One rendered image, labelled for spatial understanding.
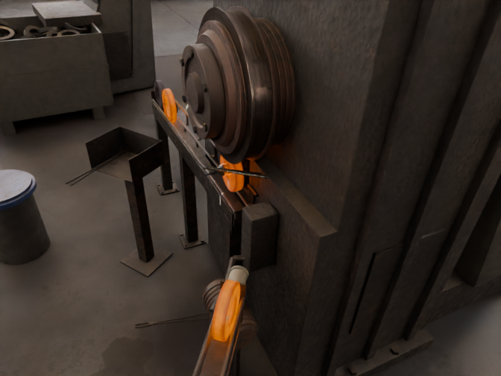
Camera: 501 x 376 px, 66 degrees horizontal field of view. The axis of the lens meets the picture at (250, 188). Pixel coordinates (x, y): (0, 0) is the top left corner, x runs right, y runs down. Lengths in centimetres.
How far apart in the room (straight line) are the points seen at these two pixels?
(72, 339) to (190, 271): 63
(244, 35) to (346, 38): 29
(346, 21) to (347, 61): 8
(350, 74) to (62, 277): 180
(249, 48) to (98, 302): 147
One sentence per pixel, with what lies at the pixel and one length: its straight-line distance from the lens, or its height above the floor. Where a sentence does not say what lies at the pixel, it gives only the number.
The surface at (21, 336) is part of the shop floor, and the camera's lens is 209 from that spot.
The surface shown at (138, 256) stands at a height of 1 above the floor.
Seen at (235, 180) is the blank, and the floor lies 82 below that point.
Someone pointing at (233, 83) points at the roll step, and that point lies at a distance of 107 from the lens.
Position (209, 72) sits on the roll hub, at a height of 121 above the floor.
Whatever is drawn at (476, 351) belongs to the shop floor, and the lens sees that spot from 214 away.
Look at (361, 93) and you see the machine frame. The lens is 89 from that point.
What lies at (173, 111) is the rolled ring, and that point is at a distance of 213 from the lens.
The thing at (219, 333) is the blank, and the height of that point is 71.
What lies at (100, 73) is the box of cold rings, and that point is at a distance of 364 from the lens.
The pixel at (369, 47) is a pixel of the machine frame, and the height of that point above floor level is 135.
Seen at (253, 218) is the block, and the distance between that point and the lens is 119.
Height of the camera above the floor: 156
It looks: 35 degrees down
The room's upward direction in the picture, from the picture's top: 3 degrees clockwise
